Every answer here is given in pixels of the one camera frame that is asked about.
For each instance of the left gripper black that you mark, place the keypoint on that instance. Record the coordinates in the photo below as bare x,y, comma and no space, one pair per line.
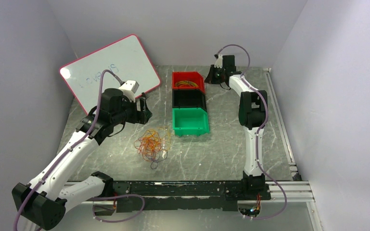
141,116

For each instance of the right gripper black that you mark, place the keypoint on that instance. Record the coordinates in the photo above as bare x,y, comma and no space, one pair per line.
210,78

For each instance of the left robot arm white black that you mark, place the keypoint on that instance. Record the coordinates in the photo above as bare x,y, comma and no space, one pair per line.
70,159

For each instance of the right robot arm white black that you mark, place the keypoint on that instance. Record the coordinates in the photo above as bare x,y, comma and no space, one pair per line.
252,116

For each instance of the red plastic bin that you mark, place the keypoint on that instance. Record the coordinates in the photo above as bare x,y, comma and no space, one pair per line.
188,81

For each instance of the black plastic bin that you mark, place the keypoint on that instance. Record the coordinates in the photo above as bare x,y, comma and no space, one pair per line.
188,98

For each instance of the green plastic bin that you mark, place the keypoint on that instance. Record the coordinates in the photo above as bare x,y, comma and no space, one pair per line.
190,121

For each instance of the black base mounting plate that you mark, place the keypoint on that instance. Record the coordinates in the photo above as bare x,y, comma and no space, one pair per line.
187,195

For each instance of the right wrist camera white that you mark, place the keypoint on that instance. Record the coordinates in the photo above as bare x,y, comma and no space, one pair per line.
219,61

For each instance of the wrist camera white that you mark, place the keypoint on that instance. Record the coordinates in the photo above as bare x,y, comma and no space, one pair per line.
129,88
219,61

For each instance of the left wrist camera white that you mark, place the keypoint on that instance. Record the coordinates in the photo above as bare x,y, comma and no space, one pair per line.
129,88

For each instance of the whiteboard with pink frame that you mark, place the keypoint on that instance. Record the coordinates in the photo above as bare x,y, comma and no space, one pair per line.
126,58

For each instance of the aluminium rail frame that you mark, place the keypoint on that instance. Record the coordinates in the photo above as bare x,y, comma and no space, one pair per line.
284,192

